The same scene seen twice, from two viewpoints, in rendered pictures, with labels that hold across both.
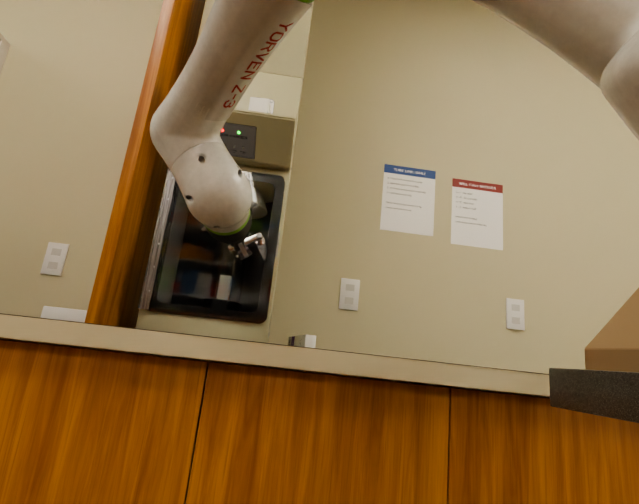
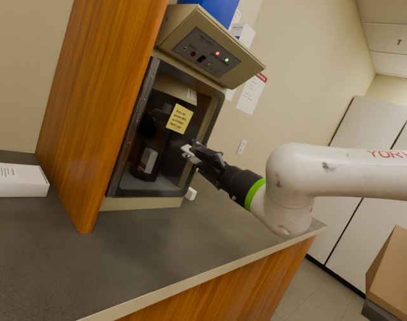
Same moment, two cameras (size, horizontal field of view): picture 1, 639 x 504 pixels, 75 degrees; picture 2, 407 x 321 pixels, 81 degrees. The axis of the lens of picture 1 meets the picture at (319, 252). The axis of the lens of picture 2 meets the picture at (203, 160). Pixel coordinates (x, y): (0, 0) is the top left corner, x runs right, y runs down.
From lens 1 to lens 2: 0.93 m
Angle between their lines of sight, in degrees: 52
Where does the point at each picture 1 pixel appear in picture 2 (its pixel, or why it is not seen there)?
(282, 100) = (246, 16)
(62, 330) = (144, 300)
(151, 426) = (173, 313)
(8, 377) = not seen: outside the picture
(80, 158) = not seen: outside the picture
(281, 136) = (248, 73)
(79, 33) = not seen: outside the picture
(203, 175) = (306, 223)
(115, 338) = (176, 288)
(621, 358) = (383, 302)
